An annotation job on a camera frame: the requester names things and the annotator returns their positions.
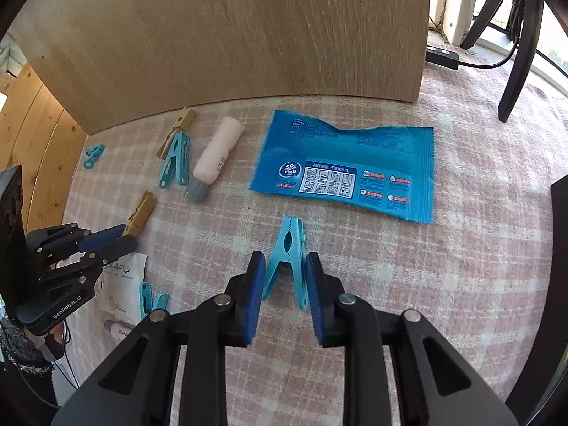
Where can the black stand legs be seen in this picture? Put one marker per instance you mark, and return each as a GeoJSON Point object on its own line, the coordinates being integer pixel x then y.
{"type": "Point", "coordinates": [523, 53]}

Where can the white window frame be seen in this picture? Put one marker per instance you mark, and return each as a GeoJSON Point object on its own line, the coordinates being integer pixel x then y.
{"type": "Point", "coordinates": [459, 0]}

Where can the small white pink tube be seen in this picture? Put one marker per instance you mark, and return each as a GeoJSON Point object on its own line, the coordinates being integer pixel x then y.
{"type": "Point", "coordinates": [117, 329]}

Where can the pink plaid blanket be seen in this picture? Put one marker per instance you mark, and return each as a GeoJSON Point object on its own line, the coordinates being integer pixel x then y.
{"type": "Point", "coordinates": [466, 253]}

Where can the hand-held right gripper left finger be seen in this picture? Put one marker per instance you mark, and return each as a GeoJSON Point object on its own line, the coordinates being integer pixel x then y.
{"type": "Point", "coordinates": [253, 301]}

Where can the black adapter box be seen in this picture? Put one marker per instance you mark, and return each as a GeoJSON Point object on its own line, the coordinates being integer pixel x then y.
{"type": "Point", "coordinates": [441, 57]}

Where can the person's left forearm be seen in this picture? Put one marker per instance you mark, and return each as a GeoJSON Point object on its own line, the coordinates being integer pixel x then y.
{"type": "Point", "coordinates": [22, 355]}

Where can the wooden board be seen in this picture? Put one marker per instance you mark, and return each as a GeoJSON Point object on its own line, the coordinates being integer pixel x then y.
{"type": "Point", "coordinates": [222, 31]}

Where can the teal clothespin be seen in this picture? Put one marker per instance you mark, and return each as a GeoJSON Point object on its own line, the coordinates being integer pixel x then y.
{"type": "Point", "coordinates": [286, 248]}
{"type": "Point", "coordinates": [175, 155]}
{"type": "Point", "coordinates": [146, 295]}

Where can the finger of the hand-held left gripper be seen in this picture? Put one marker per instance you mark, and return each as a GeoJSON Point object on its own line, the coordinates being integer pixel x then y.
{"type": "Point", "coordinates": [102, 236]}
{"type": "Point", "coordinates": [120, 245]}

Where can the blue wet wipe packet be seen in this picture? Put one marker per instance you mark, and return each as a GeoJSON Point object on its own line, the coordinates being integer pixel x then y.
{"type": "Point", "coordinates": [337, 159]}

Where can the wooden clothespin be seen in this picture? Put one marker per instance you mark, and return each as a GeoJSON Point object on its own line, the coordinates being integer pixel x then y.
{"type": "Point", "coordinates": [142, 213]}
{"type": "Point", "coordinates": [184, 117]}

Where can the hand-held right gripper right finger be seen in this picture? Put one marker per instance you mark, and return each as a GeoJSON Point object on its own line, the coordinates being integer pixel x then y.
{"type": "Point", "coordinates": [316, 306]}

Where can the white paper packet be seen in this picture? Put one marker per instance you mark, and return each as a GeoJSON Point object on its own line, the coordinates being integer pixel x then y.
{"type": "Point", "coordinates": [124, 284]}

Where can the pine wood panel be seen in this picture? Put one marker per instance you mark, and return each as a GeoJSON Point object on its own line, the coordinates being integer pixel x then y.
{"type": "Point", "coordinates": [40, 142]}

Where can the pink tube grey cap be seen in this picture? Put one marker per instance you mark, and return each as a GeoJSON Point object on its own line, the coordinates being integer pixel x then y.
{"type": "Point", "coordinates": [217, 151]}

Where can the small blue clip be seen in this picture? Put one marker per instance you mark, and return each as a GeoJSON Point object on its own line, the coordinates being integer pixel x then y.
{"type": "Point", "coordinates": [93, 155]}

